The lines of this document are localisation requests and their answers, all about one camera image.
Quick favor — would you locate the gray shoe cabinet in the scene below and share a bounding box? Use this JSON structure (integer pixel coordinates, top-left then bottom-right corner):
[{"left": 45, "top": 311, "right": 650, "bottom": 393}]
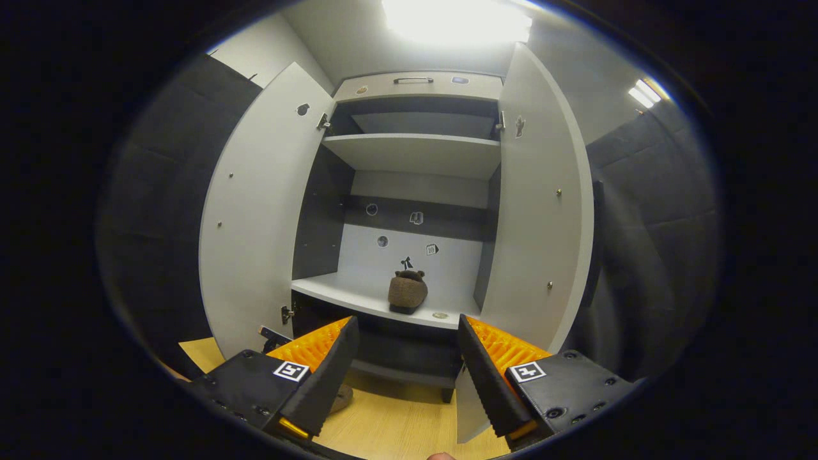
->
[{"left": 291, "top": 70, "right": 505, "bottom": 404}]

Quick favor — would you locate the gray cabinet door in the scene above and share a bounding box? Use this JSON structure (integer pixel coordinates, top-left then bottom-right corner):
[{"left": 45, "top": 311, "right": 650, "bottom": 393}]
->
[
  {"left": 199, "top": 62, "right": 336, "bottom": 362},
  {"left": 455, "top": 43, "right": 595, "bottom": 445}
]

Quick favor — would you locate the large ceiling light panel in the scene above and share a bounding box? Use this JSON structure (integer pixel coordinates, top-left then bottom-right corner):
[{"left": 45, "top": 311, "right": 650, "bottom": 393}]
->
[{"left": 382, "top": 0, "right": 533, "bottom": 47}]

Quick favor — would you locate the brown fuzzy shoe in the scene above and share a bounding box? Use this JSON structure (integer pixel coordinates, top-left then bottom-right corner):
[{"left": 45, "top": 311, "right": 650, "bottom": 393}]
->
[
  {"left": 327, "top": 383, "right": 354, "bottom": 415},
  {"left": 388, "top": 270, "right": 429, "bottom": 315}
]

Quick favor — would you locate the black backdrop cloth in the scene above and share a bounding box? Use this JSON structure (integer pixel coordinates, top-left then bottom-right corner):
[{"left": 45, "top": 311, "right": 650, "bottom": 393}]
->
[{"left": 96, "top": 54, "right": 723, "bottom": 384}]

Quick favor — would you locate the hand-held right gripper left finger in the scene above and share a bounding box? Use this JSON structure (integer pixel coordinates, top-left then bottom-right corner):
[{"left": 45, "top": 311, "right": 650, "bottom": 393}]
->
[{"left": 189, "top": 315, "right": 360, "bottom": 441}]

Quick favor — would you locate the small ceiling light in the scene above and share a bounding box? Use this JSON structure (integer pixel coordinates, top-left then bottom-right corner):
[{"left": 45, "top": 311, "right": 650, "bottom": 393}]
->
[{"left": 628, "top": 78, "right": 662, "bottom": 109}]

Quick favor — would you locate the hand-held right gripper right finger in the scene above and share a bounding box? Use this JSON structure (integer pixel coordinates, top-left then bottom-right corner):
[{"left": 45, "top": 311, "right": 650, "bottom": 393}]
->
[{"left": 456, "top": 313, "right": 640, "bottom": 451}]

